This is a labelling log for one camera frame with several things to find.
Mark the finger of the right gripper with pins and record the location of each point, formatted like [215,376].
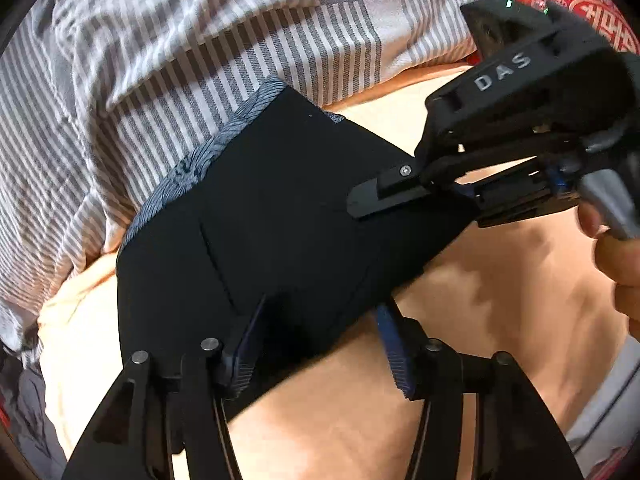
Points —
[391,188]
[521,192]

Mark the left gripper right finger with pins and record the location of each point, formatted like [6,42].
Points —
[515,436]

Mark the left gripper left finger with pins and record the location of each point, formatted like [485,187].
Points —
[148,414]

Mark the black pants grey waistband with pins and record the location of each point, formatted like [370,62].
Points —
[251,229]

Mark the person's right hand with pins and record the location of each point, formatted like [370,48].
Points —
[619,260]

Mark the orange bed sheet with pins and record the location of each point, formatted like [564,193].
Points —
[529,288]

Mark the dark grey garment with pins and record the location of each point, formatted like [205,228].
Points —
[23,412]

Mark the grey striped blanket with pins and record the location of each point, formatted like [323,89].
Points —
[101,98]

